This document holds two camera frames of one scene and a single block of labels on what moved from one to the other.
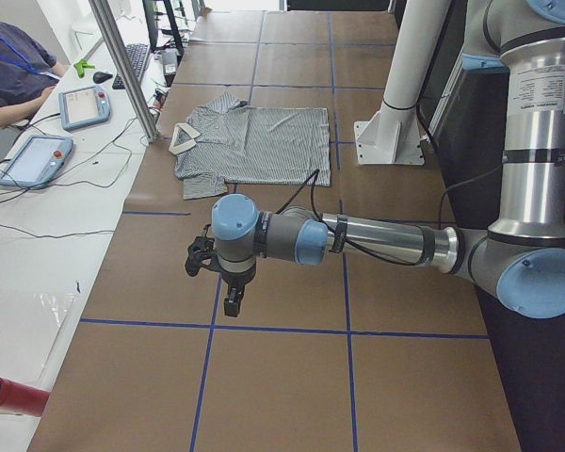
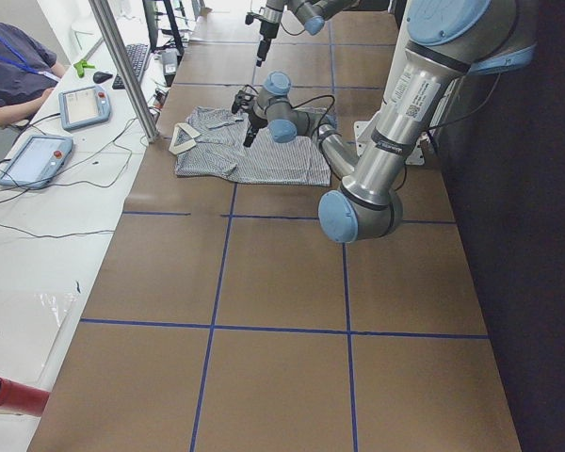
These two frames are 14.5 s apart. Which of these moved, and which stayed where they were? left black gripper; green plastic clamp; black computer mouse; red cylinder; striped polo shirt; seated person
Moved: left black gripper; striped polo shirt
Stayed: black computer mouse; seated person; red cylinder; green plastic clamp
